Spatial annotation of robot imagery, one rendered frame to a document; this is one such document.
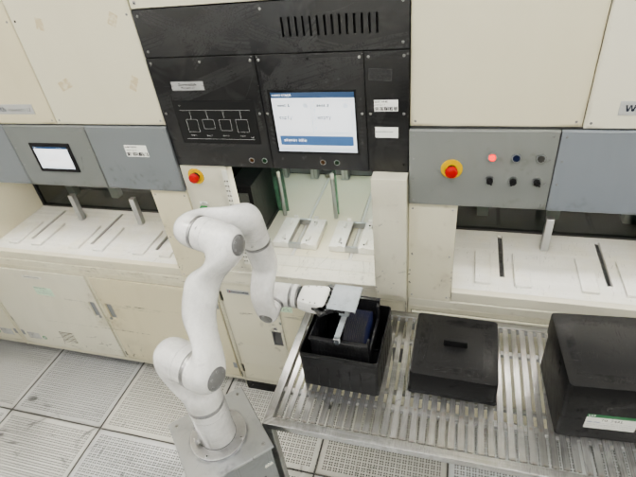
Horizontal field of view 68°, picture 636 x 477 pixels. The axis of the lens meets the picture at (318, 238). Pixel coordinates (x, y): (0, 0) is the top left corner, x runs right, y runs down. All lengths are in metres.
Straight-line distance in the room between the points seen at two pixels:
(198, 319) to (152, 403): 1.62
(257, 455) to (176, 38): 1.37
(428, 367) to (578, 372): 0.45
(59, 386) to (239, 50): 2.35
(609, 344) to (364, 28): 1.18
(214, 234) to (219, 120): 0.59
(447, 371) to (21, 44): 1.88
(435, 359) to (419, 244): 0.42
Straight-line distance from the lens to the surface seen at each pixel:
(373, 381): 1.69
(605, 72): 1.55
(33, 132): 2.28
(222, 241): 1.26
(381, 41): 1.50
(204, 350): 1.38
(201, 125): 1.80
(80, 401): 3.16
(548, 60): 1.52
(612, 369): 1.64
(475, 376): 1.71
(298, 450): 2.56
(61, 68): 2.04
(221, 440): 1.69
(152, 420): 2.88
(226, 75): 1.67
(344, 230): 2.23
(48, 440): 3.09
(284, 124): 1.66
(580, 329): 1.71
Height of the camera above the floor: 2.20
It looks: 36 degrees down
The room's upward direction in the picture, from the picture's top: 7 degrees counter-clockwise
